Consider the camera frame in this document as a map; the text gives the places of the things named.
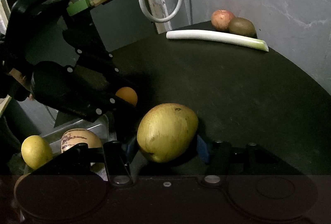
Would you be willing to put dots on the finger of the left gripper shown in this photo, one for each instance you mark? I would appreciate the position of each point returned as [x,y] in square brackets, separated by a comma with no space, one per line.
[65,89]
[81,33]

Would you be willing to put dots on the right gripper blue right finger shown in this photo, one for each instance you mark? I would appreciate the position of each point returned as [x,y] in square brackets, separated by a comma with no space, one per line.
[224,160]

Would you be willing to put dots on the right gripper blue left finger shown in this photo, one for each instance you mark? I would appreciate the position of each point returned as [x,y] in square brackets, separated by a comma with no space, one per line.
[117,160]

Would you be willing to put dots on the large striped pepino melon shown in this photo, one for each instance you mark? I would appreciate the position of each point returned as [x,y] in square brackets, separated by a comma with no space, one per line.
[79,135]

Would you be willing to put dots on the yellow-green mango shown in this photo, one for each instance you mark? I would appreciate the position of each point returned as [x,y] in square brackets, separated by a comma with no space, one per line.
[166,131]

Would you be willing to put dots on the larger orange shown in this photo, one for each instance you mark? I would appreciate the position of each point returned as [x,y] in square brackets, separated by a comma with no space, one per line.
[127,94]

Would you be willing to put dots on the yellow round grapefruit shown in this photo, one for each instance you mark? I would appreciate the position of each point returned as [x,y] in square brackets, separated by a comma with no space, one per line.
[36,152]

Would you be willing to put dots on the person's left hand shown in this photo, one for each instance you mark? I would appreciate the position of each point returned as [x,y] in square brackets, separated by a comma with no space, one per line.
[24,92]

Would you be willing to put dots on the green box on shelf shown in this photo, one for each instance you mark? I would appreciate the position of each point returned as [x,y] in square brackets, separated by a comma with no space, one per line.
[76,7]

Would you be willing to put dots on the stainless steel tray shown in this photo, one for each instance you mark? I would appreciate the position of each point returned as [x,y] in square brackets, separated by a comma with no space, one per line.
[100,128]

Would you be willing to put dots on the grey cabinet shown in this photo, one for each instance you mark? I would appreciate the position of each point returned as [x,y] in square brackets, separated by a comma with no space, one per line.
[121,22]

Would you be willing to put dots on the white leek stalk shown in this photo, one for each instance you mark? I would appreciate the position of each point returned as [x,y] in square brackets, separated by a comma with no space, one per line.
[207,35]

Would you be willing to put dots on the red apple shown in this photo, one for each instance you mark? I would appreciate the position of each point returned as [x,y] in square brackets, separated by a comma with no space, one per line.
[220,19]

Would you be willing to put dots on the dark kiwi by wall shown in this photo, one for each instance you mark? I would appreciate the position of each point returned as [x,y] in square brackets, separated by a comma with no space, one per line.
[241,26]

